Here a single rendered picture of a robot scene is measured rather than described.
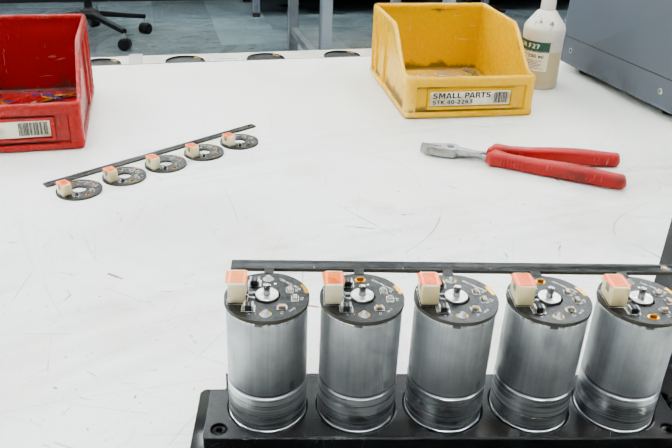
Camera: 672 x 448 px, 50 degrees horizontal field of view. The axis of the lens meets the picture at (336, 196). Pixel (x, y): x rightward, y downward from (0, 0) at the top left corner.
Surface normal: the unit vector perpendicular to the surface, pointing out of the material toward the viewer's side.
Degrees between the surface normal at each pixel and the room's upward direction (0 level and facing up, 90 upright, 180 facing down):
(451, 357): 90
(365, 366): 90
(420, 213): 0
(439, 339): 90
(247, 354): 90
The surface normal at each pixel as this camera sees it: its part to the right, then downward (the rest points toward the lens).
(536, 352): -0.35, 0.40
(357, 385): 0.00, 0.44
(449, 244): 0.04, -0.89
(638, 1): -0.95, 0.11
